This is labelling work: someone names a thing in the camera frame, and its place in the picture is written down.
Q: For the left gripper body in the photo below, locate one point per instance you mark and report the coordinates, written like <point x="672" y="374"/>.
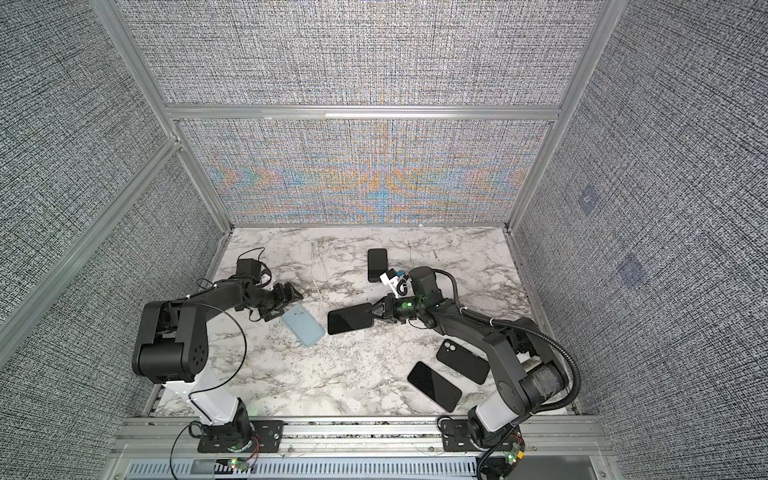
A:
<point x="275" y="300"/>

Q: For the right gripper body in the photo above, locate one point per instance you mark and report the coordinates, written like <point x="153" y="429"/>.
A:
<point x="408" y="308"/>

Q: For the black smartphone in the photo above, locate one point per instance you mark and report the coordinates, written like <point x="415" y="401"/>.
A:
<point x="436" y="387"/>
<point x="348" y="319"/>

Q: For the light blue phone case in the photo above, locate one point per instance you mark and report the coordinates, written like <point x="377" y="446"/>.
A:
<point x="303" y="324"/>

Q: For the black phone case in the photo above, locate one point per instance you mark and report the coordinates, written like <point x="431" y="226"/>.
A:
<point x="463" y="361"/>
<point x="377" y="264"/>

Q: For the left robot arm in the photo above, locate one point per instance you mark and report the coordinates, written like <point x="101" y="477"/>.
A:
<point x="172" y="349"/>

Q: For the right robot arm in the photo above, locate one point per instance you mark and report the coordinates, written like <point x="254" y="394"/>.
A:
<point x="532" y="372"/>

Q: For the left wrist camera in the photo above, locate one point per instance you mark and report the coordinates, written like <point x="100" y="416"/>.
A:
<point x="249" y="269"/>

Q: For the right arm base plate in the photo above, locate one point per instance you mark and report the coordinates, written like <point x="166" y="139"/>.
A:
<point x="465" y="435"/>

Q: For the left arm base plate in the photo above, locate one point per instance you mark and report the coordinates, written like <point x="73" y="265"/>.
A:
<point x="266" y="435"/>

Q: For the aluminium front rail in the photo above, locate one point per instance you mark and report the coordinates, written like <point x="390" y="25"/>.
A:
<point x="377" y="447"/>

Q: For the aluminium frame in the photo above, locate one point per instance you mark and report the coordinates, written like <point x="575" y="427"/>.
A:
<point x="146" y="146"/>

